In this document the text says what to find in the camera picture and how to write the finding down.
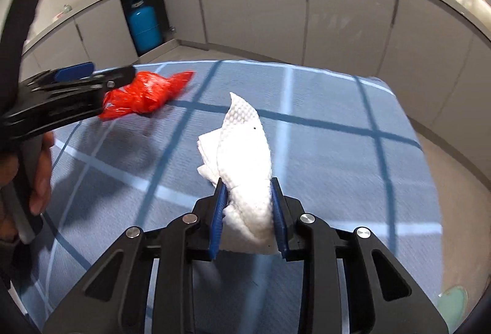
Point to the blue checked tablecloth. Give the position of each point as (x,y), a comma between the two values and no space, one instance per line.
(326,165)

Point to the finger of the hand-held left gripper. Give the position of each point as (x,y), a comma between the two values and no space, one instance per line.
(115,76)
(75,71)

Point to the white paper towel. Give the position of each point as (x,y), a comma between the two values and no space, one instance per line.
(245,150)

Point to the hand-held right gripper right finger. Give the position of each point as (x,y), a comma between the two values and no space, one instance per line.
(278,221)

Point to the grey kitchen counter cabinets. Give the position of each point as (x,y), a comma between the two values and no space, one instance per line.
(345,12)

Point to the person's left hand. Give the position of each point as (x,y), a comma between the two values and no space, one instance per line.
(42,173)

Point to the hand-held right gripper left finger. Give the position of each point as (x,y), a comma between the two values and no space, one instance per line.
(216,226)

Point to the red plastic bag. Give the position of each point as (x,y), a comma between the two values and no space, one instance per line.
(149,92)

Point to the short blue gas cylinder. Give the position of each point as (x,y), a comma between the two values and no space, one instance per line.
(144,27)

